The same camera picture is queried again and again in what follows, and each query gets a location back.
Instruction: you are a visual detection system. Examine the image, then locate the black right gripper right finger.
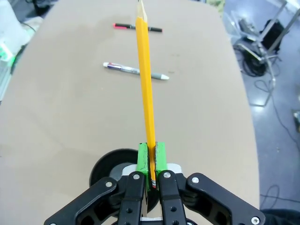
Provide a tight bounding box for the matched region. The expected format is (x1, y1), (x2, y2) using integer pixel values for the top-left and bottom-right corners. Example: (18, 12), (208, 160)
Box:
(154, 141), (266, 225)

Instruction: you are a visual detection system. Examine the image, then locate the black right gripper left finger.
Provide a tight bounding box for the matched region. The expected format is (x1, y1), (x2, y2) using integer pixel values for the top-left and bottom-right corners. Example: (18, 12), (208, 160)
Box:
(44, 142), (150, 225)

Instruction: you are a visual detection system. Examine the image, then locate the yellow wooden pencil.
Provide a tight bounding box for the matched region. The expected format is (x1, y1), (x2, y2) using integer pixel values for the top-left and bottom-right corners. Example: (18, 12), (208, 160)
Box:
(135, 0), (157, 189)

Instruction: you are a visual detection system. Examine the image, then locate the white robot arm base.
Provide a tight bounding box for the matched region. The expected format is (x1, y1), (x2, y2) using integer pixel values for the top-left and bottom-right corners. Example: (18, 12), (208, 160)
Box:
(0, 0), (32, 99)

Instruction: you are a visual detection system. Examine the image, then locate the black pen holder cup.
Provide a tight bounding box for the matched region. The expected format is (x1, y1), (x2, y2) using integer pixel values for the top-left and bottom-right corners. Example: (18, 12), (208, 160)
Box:
(89, 148), (158, 213)

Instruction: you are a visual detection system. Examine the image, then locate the silver multicolour ballpoint pen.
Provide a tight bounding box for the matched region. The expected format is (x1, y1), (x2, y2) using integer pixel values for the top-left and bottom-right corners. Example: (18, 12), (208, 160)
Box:
(103, 61), (170, 81)

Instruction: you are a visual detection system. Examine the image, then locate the black red marker pen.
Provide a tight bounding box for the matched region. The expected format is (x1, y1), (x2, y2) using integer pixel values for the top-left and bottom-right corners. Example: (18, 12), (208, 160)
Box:
(113, 22), (163, 33)

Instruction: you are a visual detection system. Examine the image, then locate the black box on cart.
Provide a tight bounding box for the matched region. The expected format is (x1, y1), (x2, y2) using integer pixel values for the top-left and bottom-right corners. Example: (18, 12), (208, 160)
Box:
(260, 19), (288, 52)

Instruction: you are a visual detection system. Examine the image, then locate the black floor cable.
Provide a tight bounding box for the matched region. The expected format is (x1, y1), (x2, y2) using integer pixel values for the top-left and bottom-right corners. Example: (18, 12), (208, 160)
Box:
(239, 46), (300, 150)

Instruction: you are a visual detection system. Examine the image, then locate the metal frame equipment cart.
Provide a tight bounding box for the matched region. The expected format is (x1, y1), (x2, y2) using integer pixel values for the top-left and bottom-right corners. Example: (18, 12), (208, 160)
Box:
(231, 0), (300, 68)

